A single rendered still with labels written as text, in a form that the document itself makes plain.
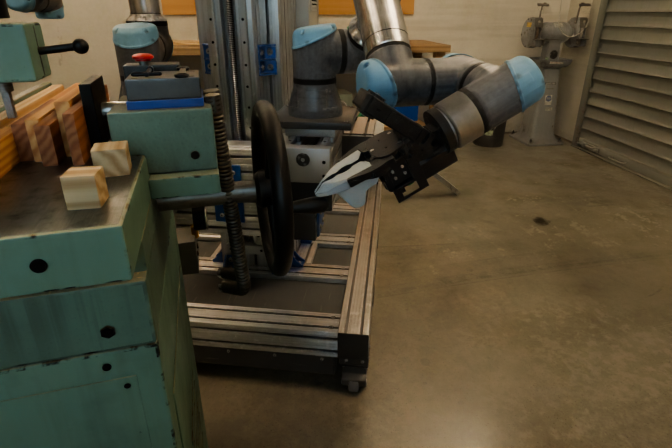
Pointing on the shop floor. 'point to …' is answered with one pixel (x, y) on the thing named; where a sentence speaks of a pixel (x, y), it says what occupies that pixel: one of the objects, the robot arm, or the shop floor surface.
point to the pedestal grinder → (544, 132)
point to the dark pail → (492, 137)
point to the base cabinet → (113, 388)
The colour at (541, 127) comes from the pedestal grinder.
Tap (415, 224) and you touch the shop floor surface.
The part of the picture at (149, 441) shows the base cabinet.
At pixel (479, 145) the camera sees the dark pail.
